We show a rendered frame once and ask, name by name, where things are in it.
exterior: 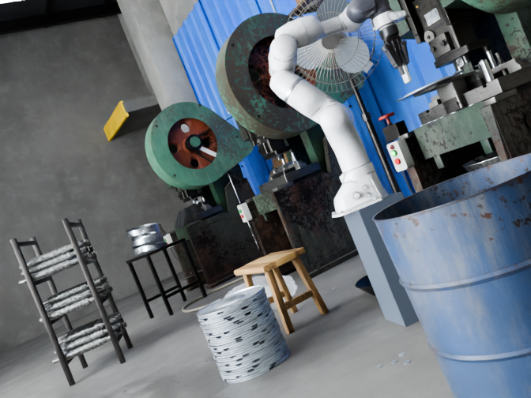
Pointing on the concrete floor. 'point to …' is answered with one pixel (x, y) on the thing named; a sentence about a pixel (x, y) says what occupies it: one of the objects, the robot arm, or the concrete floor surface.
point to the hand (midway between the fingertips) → (405, 74)
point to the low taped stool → (266, 264)
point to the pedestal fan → (341, 44)
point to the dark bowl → (365, 285)
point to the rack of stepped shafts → (73, 298)
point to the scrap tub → (470, 275)
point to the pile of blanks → (245, 339)
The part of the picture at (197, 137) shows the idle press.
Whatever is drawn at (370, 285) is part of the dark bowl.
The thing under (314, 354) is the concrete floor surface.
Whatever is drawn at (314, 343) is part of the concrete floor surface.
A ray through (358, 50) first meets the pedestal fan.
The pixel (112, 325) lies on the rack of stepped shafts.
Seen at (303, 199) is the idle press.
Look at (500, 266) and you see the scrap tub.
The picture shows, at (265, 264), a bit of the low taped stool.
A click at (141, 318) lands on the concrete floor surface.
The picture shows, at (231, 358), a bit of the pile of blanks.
